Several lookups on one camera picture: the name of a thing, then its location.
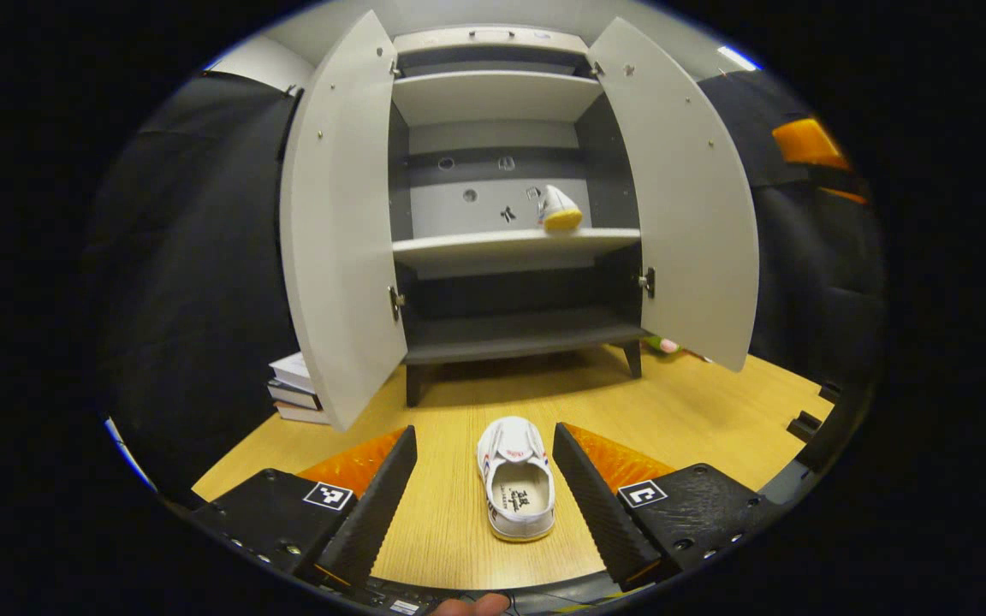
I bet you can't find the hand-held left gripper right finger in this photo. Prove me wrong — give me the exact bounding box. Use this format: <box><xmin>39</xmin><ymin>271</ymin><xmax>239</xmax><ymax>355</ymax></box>
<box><xmin>552</xmin><ymin>422</ymin><xmax>782</xmax><ymax>593</ymax></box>

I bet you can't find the grey shoe cabinet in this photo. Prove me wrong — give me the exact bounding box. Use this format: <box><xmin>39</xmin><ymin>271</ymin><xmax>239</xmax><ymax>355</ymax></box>
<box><xmin>279</xmin><ymin>9</ymin><xmax>760</xmax><ymax>433</ymax></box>

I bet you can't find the grey cabinet door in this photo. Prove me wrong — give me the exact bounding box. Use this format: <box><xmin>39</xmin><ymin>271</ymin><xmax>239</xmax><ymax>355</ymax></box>
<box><xmin>279</xmin><ymin>10</ymin><xmax>409</xmax><ymax>433</ymax></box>
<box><xmin>587</xmin><ymin>17</ymin><xmax>760</xmax><ymax>374</ymax></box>

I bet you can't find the dark brown book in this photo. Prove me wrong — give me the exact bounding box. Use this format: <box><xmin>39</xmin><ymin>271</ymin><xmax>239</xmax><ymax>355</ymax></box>
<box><xmin>266</xmin><ymin>380</ymin><xmax>324</xmax><ymax>411</ymax></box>

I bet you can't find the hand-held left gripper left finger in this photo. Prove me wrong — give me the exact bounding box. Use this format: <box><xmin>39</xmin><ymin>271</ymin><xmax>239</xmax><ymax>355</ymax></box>
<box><xmin>189</xmin><ymin>425</ymin><xmax>419</xmax><ymax>591</ymax></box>

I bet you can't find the white canvas shoe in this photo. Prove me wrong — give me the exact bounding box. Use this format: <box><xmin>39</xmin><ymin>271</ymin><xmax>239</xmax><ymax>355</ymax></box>
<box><xmin>476</xmin><ymin>416</ymin><xmax>557</xmax><ymax>543</ymax></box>
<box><xmin>538</xmin><ymin>184</ymin><xmax>585</xmax><ymax>233</ymax></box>

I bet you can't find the white cover book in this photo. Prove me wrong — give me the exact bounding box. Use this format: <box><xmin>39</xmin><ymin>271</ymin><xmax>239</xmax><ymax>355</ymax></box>
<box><xmin>269</xmin><ymin>351</ymin><xmax>316</xmax><ymax>396</ymax></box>

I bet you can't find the black backdrop cloth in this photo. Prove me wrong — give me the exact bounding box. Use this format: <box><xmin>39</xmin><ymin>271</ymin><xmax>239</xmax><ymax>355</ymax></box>
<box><xmin>86</xmin><ymin>67</ymin><xmax>885</xmax><ymax>507</ymax></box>

